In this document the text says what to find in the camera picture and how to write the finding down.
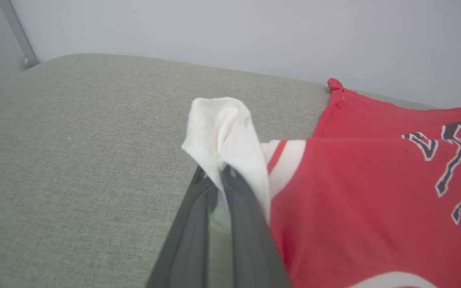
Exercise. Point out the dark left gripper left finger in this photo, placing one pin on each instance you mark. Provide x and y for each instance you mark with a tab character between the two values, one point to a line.
186	240

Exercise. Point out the grey metal pole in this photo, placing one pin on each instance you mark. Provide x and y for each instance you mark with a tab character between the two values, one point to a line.
18	36

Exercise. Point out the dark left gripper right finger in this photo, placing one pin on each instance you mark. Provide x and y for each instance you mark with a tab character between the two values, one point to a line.
250	240

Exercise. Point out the red and white jersey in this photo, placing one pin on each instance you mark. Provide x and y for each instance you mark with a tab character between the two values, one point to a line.
354	200

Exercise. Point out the grey fabric sofa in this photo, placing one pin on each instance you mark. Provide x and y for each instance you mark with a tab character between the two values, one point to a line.
74	160

